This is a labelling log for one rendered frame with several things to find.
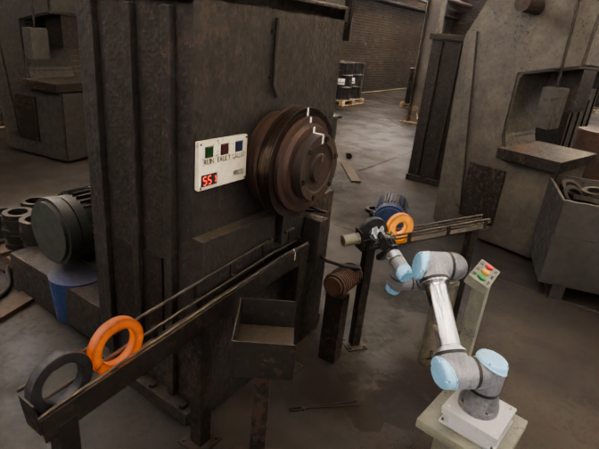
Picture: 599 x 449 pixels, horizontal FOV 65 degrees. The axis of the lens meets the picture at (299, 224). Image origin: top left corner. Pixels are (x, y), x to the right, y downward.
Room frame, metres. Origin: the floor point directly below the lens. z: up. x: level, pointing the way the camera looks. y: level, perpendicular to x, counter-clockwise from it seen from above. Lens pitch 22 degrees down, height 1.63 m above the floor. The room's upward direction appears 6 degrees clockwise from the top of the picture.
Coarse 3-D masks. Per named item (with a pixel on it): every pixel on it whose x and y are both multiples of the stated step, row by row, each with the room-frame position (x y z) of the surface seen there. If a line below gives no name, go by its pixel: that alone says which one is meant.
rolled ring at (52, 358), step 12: (72, 348) 1.09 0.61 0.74; (48, 360) 1.02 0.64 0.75; (60, 360) 1.04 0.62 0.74; (72, 360) 1.07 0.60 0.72; (84, 360) 1.10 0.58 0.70; (36, 372) 1.00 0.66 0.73; (48, 372) 1.01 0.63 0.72; (84, 372) 1.09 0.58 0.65; (36, 384) 0.98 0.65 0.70; (72, 384) 1.09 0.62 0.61; (84, 384) 1.09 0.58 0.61; (36, 396) 0.97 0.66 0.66; (60, 396) 1.05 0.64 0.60; (36, 408) 0.97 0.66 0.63; (48, 408) 1.00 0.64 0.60
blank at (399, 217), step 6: (396, 216) 2.31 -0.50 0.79; (402, 216) 2.32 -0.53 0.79; (408, 216) 2.33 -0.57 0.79; (390, 222) 2.30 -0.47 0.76; (396, 222) 2.31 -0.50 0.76; (402, 222) 2.32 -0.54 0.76; (408, 222) 2.34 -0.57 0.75; (390, 228) 2.30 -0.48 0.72; (402, 228) 2.36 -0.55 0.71; (408, 228) 2.34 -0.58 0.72; (396, 240) 2.31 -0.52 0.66; (402, 240) 2.33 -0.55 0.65
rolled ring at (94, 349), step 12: (108, 324) 1.18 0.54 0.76; (120, 324) 1.21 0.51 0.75; (132, 324) 1.24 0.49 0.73; (96, 336) 1.15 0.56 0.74; (108, 336) 1.17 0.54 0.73; (132, 336) 1.26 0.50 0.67; (96, 348) 1.13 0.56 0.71; (132, 348) 1.24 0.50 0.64; (96, 360) 1.13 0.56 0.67; (120, 360) 1.21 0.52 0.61
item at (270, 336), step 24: (240, 312) 1.45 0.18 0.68; (264, 312) 1.48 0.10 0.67; (288, 312) 1.49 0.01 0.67; (240, 336) 1.41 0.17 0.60; (264, 336) 1.42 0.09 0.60; (288, 336) 1.44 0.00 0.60; (240, 360) 1.22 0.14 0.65; (264, 360) 1.23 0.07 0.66; (288, 360) 1.23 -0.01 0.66; (264, 384) 1.35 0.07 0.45; (264, 408) 1.35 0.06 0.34; (264, 432) 1.35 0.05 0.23
